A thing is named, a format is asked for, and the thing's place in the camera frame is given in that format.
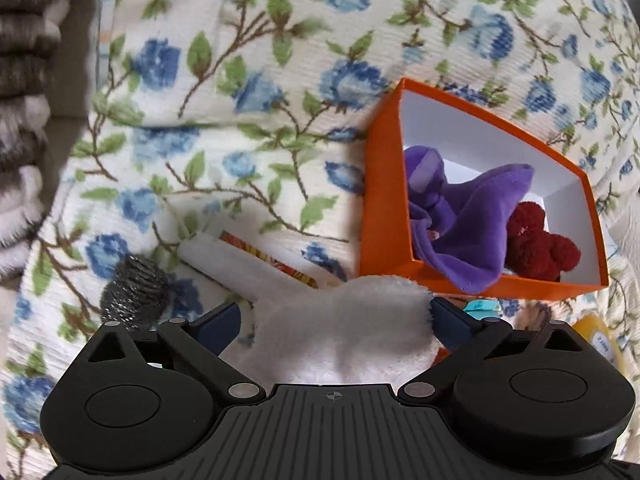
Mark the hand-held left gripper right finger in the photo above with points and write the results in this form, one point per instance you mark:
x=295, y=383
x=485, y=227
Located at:
x=449, y=320

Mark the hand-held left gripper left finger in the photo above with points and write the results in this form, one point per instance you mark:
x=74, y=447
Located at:
x=220, y=321

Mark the purple fleece cloth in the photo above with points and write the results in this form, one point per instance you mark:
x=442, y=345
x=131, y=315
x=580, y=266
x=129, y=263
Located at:
x=460, y=225

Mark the white fluffy cloth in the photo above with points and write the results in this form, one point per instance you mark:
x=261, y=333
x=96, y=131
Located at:
x=345, y=330

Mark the dark red fuzzy toy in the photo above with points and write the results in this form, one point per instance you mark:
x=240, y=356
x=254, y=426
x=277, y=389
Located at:
x=537, y=250

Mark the orange cardboard box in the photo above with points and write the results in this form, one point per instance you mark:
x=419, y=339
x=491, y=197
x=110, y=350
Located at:
x=385, y=210

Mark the orange yellow printed packet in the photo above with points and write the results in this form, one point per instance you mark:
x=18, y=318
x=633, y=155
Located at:
x=280, y=260

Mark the steel wool scrubber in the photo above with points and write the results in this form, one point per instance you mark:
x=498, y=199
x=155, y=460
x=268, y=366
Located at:
x=132, y=287

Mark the floral blanket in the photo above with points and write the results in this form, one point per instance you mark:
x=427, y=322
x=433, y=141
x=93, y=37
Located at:
x=150, y=200

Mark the yellow box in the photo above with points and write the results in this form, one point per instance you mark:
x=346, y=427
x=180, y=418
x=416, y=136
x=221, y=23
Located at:
x=600, y=342

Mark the brown white striped fluffy blanket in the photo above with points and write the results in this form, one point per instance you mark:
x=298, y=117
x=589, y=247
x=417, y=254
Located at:
x=25, y=110

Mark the floral pillow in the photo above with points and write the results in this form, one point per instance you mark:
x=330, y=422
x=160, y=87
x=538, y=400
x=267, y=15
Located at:
x=310, y=35

